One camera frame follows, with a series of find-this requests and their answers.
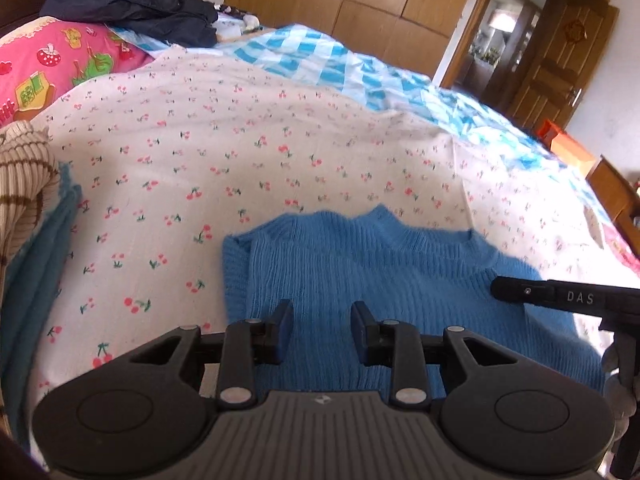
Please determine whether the wooden door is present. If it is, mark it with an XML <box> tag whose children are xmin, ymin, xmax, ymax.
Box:
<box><xmin>505</xmin><ymin>0</ymin><xmax>622</xmax><ymax>132</ymax></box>

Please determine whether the white crumpled cloth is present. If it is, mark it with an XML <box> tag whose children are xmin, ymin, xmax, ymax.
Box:
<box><xmin>214</xmin><ymin>2</ymin><xmax>262</xmax><ymax>42</ymax></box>

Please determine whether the wooden door frame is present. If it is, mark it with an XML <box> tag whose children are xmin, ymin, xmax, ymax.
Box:
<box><xmin>439</xmin><ymin>0</ymin><xmax>557</xmax><ymax>107</ymax></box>

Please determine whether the person's right hand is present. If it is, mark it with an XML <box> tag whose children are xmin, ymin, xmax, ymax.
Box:
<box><xmin>602</xmin><ymin>344</ymin><xmax>633</xmax><ymax>442</ymax></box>

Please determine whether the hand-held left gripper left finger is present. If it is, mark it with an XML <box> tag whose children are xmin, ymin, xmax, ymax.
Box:
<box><xmin>129</xmin><ymin>299</ymin><xmax>295</xmax><ymax>409</ymax></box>

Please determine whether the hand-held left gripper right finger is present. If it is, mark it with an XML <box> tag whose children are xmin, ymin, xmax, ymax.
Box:
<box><xmin>350</xmin><ymin>301</ymin><xmax>517</xmax><ymax>409</ymax></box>

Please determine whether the blue white checked blanket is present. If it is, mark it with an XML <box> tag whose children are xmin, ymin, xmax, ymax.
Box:
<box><xmin>110</xmin><ymin>22</ymin><xmax>617</xmax><ymax>226</ymax></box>

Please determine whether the orange box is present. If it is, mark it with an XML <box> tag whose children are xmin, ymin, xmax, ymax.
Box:
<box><xmin>537</xmin><ymin>119</ymin><xmax>601</xmax><ymax>177</ymax></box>

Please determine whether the white cherry print bedsheet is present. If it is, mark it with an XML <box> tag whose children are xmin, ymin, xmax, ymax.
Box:
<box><xmin>0</xmin><ymin>44</ymin><xmax>640</xmax><ymax>461</ymax></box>

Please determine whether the dark navy jacket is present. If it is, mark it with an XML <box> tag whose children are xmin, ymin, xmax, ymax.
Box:
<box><xmin>39</xmin><ymin>0</ymin><xmax>220</xmax><ymax>49</ymax></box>

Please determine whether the wooden chair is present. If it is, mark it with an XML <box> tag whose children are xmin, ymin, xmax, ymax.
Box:
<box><xmin>585</xmin><ymin>156</ymin><xmax>640</xmax><ymax>241</ymax></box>

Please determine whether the red door ornament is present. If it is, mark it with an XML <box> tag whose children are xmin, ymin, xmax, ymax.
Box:
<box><xmin>562</xmin><ymin>19</ymin><xmax>587</xmax><ymax>47</ymax></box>

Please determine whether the teal folded garment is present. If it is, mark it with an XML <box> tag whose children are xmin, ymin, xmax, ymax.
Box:
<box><xmin>0</xmin><ymin>162</ymin><xmax>84</xmax><ymax>442</ymax></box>

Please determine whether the blue striped knit sweater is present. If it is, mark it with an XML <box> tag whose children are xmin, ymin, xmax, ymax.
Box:
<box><xmin>221</xmin><ymin>204</ymin><xmax>609</xmax><ymax>402</ymax></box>

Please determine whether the pink cartoon print pillow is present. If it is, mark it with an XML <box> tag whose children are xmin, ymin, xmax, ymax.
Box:
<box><xmin>0</xmin><ymin>16</ymin><xmax>157</xmax><ymax>129</ymax></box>

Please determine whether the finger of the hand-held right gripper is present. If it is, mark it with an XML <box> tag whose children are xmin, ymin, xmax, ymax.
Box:
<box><xmin>490</xmin><ymin>275</ymin><xmax>555</xmax><ymax>307</ymax></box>

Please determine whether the beige brown striped knit garment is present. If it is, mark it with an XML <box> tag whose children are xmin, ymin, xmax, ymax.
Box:
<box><xmin>0</xmin><ymin>121</ymin><xmax>62</xmax><ymax>273</ymax></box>

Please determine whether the wooden wardrobe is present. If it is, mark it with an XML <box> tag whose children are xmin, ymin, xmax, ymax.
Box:
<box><xmin>224</xmin><ymin>0</ymin><xmax>485</xmax><ymax>87</ymax></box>

